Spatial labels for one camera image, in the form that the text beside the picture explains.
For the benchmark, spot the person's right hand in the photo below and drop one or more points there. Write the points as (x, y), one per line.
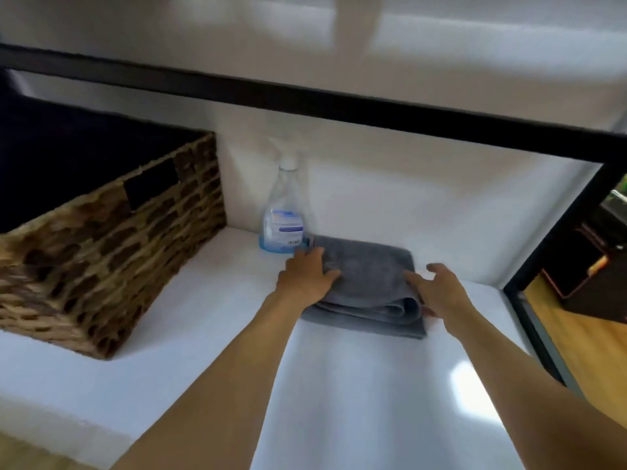
(445, 298)

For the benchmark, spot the person's left hand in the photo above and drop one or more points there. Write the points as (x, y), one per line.
(303, 281)

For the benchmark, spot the person's right thumb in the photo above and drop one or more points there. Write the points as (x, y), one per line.
(414, 282)

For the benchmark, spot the person's left thumb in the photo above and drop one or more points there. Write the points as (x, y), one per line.
(331, 277)

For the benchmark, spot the gray towel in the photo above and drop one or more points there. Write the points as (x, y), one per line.
(367, 283)

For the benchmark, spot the person's right forearm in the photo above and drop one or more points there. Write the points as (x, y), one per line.
(529, 391)

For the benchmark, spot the person's left forearm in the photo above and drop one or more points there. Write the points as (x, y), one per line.
(230, 381)

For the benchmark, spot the clear spray bottle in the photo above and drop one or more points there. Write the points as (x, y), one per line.
(284, 225)

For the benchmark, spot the dark wooden cabinet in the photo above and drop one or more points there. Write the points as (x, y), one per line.
(588, 249)

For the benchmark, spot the brown woven wicker basket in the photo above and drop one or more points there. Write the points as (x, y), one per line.
(98, 283)

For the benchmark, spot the dark fabric basket liner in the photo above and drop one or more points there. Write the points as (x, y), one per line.
(63, 161)

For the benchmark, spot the black metal shelf frame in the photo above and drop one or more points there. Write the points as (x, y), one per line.
(294, 100)

